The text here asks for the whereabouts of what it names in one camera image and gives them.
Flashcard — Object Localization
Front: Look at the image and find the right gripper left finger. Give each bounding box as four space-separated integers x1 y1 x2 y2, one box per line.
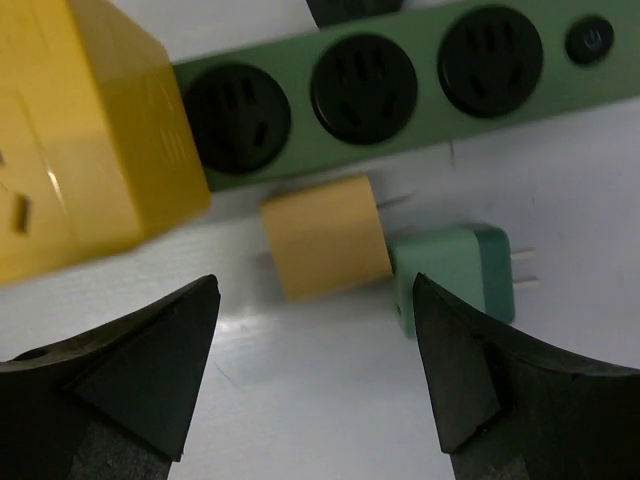
1 275 220 479

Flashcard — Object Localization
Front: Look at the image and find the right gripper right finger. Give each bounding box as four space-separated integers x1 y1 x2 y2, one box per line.
413 275 639 479

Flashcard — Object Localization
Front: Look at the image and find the green power strip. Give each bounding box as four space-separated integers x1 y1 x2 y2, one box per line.
174 1 639 191

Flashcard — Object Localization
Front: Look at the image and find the mint green plug adapter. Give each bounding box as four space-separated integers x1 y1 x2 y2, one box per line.
387 224 540 339

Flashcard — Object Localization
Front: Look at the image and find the orange small plug adapter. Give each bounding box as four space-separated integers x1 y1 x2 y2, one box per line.
260 174 414 302

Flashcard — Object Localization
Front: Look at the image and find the yellow cube socket adapter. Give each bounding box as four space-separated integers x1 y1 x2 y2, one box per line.
1 1 211 284

